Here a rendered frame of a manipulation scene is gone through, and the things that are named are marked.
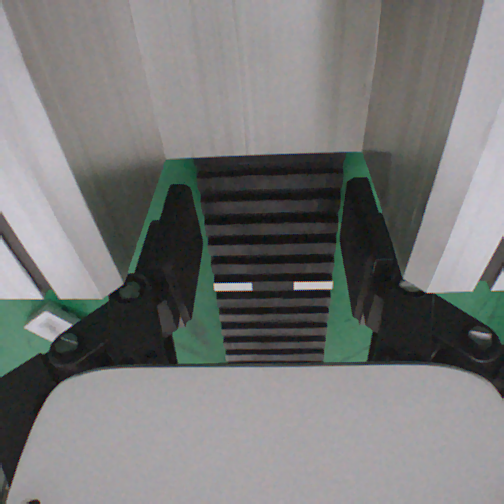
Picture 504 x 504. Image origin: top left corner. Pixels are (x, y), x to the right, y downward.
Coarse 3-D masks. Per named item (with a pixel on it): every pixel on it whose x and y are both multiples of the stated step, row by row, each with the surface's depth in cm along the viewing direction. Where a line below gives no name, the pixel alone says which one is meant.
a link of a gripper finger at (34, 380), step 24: (48, 360) 10; (96, 360) 10; (0, 384) 9; (24, 384) 9; (48, 384) 9; (0, 408) 9; (24, 408) 9; (0, 432) 8; (24, 432) 8; (0, 456) 8
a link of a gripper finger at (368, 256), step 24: (360, 192) 12; (360, 216) 11; (360, 240) 11; (384, 240) 11; (360, 264) 11; (384, 264) 10; (360, 288) 11; (384, 288) 10; (360, 312) 12; (456, 312) 10; (432, 336) 9; (456, 336) 9; (480, 336) 9; (432, 360) 10; (480, 360) 9
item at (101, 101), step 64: (0, 0) 3; (64, 0) 4; (128, 0) 6; (192, 0) 6; (256, 0) 6; (320, 0) 6; (384, 0) 6; (448, 0) 4; (0, 64) 3; (64, 64) 4; (128, 64) 6; (192, 64) 7; (256, 64) 7; (320, 64) 7; (384, 64) 6; (448, 64) 4; (0, 128) 4; (64, 128) 4; (128, 128) 6; (192, 128) 8; (256, 128) 8; (320, 128) 8; (384, 128) 7; (448, 128) 4; (0, 192) 4; (64, 192) 5; (128, 192) 6; (384, 192) 7; (448, 192) 5; (0, 256) 5; (64, 256) 5; (128, 256) 6; (448, 256) 5
